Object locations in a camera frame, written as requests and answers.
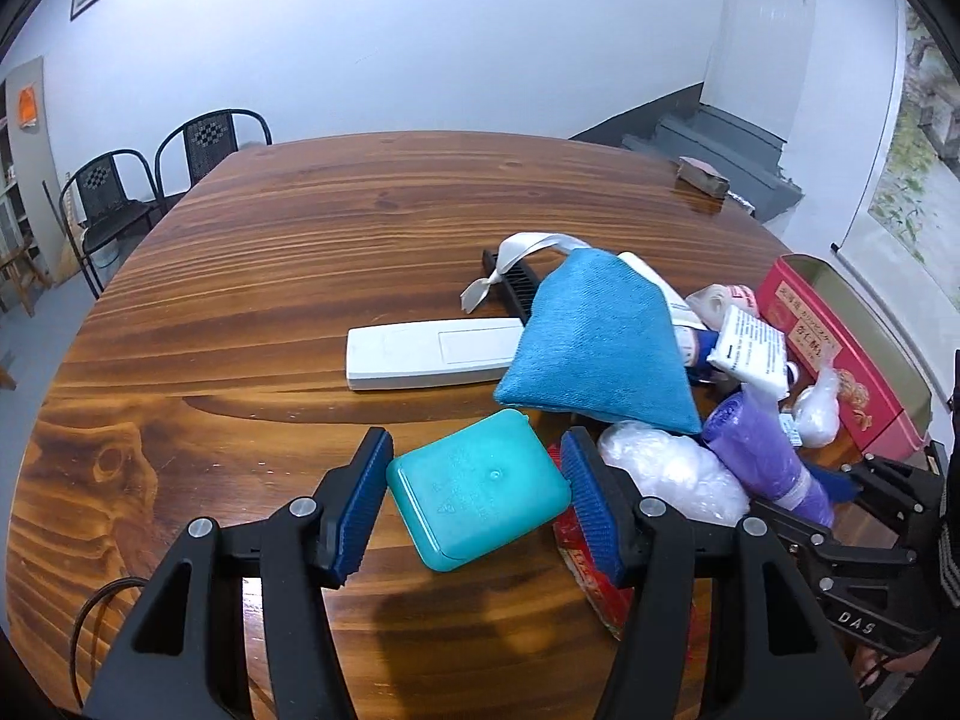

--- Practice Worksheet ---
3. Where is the clear plastic bag bundle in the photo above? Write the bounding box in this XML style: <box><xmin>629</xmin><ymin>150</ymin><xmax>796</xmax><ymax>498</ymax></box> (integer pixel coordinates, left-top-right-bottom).
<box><xmin>597</xmin><ymin>421</ymin><xmax>750</xmax><ymax>527</ymax></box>

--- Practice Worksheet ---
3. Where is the teal plastic soap box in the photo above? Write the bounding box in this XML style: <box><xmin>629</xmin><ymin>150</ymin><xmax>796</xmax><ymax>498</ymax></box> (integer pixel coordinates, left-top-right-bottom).
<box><xmin>387</xmin><ymin>410</ymin><xmax>571</xmax><ymax>572</ymax></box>

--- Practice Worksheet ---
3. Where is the white remote control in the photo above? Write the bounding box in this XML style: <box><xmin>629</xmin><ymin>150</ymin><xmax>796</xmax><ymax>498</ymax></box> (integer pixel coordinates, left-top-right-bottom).
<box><xmin>345</xmin><ymin>317</ymin><xmax>524</xmax><ymax>392</ymax></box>

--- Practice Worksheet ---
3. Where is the purple garbage bag roll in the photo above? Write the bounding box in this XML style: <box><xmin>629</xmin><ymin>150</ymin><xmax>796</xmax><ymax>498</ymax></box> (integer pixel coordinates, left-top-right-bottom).
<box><xmin>701</xmin><ymin>387</ymin><xmax>835</xmax><ymax>528</ymax></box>

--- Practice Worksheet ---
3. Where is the blue cloth pouch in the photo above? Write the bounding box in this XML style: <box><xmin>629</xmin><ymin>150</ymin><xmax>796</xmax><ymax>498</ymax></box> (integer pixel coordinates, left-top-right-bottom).
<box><xmin>494</xmin><ymin>249</ymin><xmax>701</xmax><ymax>436</ymax></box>

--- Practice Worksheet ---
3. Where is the white printed mask packet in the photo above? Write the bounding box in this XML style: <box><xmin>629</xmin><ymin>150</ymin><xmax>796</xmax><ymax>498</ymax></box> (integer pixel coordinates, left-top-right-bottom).
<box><xmin>708</xmin><ymin>305</ymin><xmax>789</xmax><ymax>401</ymax></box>

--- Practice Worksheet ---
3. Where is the red snack packet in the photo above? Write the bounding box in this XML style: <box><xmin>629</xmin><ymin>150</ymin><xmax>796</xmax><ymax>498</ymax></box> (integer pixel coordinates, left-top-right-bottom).
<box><xmin>547</xmin><ymin>442</ymin><xmax>640</xmax><ymax>644</ymax></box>

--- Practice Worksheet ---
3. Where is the blue white squeezed tube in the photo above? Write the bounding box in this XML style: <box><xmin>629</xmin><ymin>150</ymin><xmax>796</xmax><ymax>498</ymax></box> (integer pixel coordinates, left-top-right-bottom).
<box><xmin>674</xmin><ymin>325</ymin><xmax>722</xmax><ymax>383</ymax></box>

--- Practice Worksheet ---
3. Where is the small white plastic bag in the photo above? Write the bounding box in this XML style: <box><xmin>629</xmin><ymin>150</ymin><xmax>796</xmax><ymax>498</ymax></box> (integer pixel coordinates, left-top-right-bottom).
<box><xmin>793</xmin><ymin>366</ymin><xmax>841</xmax><ymax>449</ymax></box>

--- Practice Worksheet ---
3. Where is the red metal tin box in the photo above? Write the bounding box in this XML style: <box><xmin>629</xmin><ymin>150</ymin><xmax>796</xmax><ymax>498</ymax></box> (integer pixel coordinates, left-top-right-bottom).
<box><xmin>758</xmin><ymin>254</ymin><xmax>931</xmax><ymax>460</ymax></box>

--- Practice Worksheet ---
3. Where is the white red bandage roll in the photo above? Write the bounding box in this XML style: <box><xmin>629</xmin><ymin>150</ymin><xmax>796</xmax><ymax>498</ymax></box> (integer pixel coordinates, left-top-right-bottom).
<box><xmin>685</xmin><ymin>283</ymin><xmax>760</xmax><ymax>332</ymax></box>

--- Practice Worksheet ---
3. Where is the black comb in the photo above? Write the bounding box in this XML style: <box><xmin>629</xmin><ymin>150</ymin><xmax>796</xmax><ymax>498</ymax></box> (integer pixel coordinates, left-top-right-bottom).
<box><xmin>488</xmin><ymin>260</ymin><xmax>540</xmax><ymax>323</ymax></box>

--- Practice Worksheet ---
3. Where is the brown card deck box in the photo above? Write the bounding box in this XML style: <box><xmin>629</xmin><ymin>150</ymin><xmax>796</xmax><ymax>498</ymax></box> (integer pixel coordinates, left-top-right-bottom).
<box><xmin>677</xmin><ymin>156</ymin><xmax>729</xmax><ymax>200</ymax></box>

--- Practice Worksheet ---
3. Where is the hanging scroll painting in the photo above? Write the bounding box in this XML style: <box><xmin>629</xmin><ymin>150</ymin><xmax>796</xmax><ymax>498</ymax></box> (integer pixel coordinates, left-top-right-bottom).
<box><xmin>830</xmin><ymin>1</ymin><xmax>960</xmax><ymax>332</ymax></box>

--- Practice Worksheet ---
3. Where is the grey staircase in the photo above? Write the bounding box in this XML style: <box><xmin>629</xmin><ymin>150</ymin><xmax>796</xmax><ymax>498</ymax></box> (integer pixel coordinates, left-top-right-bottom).
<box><xmin>621</xmin><ymin>102</ymin><xmax>804</xmax><ymax>223</ymax></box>

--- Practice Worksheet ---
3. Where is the black metal chair near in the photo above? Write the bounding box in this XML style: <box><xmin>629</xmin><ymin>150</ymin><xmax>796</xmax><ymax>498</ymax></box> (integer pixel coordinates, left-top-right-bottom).
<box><xmin>57</xmin><ymin>148</ymin><xmax>166</xmax><ymax>299</ymax></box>

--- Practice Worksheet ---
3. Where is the grey cabinet with orange note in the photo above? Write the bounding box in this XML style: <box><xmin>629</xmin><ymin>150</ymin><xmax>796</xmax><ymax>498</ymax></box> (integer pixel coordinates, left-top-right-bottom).
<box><xmin>3</xmin><ymin>57</ymin><xmax>68</xmax><ymax>283</ymax></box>

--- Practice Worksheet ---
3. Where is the white door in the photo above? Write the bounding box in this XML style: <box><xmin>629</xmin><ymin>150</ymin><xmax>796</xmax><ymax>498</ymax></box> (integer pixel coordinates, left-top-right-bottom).
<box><xmin>701</xmin><ymin>0</ymin><xmax>815</xmax><ymax>140</ymax></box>

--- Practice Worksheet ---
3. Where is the black cable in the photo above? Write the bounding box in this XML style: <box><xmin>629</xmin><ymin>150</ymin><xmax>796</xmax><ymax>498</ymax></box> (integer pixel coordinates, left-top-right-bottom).
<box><xmin>68</xmin><ymin>575</ymin><xmax>150</xmax><ymax>712</ymax></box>

